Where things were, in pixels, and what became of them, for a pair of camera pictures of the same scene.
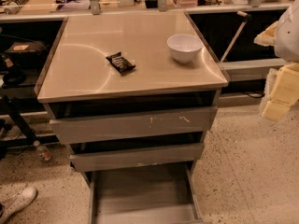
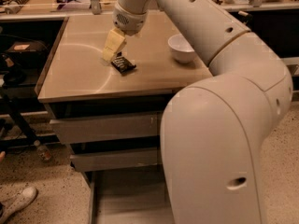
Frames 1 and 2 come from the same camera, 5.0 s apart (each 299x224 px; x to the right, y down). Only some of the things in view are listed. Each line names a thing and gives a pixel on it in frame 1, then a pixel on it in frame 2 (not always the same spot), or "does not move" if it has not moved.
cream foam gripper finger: (284, 92) to (115, 43)
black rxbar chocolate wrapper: (121, 63) does not move
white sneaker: (12, 204) does not move
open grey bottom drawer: (162, 194) does not move
